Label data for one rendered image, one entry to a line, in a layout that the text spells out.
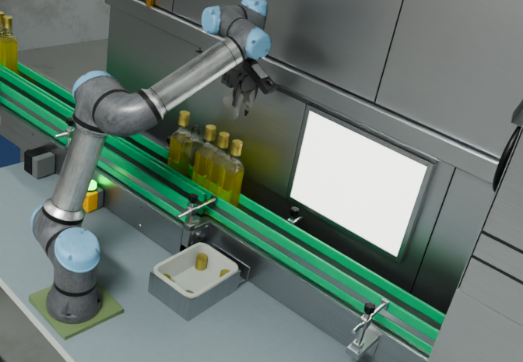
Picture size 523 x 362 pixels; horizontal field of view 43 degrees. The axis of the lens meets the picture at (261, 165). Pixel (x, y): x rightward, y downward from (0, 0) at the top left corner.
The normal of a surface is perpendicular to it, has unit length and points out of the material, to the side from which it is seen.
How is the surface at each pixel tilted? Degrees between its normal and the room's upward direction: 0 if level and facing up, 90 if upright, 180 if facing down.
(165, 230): 90
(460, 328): 90
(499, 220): 90
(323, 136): 90
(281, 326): 0
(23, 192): 0
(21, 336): 0
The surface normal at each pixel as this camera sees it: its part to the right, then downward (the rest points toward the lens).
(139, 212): -0.62, 0.29
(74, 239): 0.27, -0.76
